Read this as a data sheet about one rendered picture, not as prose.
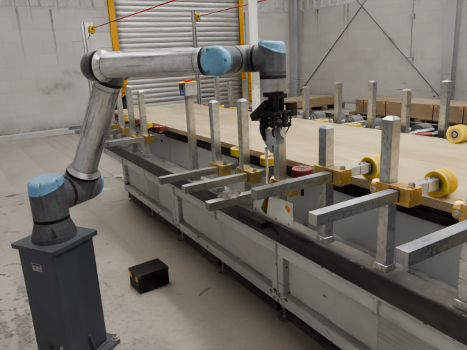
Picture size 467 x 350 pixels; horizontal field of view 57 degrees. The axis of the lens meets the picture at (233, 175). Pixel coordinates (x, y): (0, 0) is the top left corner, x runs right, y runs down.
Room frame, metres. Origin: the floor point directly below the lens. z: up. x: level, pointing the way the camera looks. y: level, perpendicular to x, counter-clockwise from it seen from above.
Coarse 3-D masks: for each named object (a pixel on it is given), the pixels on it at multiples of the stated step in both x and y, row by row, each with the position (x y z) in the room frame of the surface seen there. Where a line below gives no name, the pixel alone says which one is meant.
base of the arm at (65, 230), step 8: (40, 224) 1.69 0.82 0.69; (48, 224) 1.69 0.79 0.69; (56, 224) 1.71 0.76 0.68; (64, 224) 1.73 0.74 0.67; (72, 224) 1.77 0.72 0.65; (32, 232) 1.72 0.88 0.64; (40, 232) 1.69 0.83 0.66; (48, 232) 1.69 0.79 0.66; (56, 232) 1.69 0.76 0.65; (64, 232) 1.71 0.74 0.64; (72, 232) 1.74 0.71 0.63; (32, 240) 1.70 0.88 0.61; (40, 240) 1.68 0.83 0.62; (48, 240) 1.67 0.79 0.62; (56, 240) 1.68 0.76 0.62; (64, 240) 1.70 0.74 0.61
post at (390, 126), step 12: (384, 120) 1.14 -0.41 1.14; (396, 120) 1.13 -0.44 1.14; (384, 132) 1.14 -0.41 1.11; (396, 132) 1.13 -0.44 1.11; (384, 144) 1.14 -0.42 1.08; (396, 144) 1.13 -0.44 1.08; (384, 156) 1.14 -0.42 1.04; (396, 156) 1.13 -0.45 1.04; (384, 168) 1.14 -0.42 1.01; (396, 168) 1.13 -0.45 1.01; (384, 180) 1.13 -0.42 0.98; (396, 180) 1.13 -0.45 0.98; (396, 204) 1.14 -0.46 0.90; (384, 216) 1.13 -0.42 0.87; (384, 228) 1.13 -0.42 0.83; (384, 240) 1.13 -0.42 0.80; (384, 252) 1.12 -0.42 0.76; (384, 264) 1.12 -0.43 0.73
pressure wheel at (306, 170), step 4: (292, 168) 1.58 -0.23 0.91; (296, 168) 1.59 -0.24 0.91; (300, 168) 1.58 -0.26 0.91; (304, 168) 1.57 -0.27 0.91; (308, 168) 1.57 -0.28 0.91; (292, 172) 1.57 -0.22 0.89; (296, 172) 1.55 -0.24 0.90; (300, 172) 1.54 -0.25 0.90; (304, 172) 1.54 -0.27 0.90; (308, 172) 1.54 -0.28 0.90; (292, 176) 1.57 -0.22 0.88; (296, 176) 1.55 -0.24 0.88; (300, 176) 1.54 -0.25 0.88
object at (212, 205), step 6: (246, 192) 1.45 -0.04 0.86; (222, 198) 1.40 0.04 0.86; (234, 198) 1.40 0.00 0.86; (240, 198) 1.42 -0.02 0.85; (246, 198) 1.43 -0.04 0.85; (210, 204) 1.36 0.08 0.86; (216, 204) 1.37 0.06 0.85; (222, 204) 1.38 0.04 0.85; (228, 204) 1.39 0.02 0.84; (234, 204) 1.40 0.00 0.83; (210, 210) 1.36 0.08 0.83
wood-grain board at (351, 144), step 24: (168, 120) 3.19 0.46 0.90; (288, 120) 2.87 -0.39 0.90; (312, 120) 2.82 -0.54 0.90; (264, 144) 2.09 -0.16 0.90; (288, 144) 2.06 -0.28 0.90; (312, 144) 2.03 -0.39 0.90; (336, 144) 2.00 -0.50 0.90; (360, 144) 1.97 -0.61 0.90; (408, 144) 1.92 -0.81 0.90; (432, 144) 1.89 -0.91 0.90; (456, 144) 1.87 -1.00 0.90; (408, 168) 1.52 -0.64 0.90; (432, 168) 1.50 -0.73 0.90; (456, 168) 1.48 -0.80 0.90; (456, 192) 1.22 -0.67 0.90
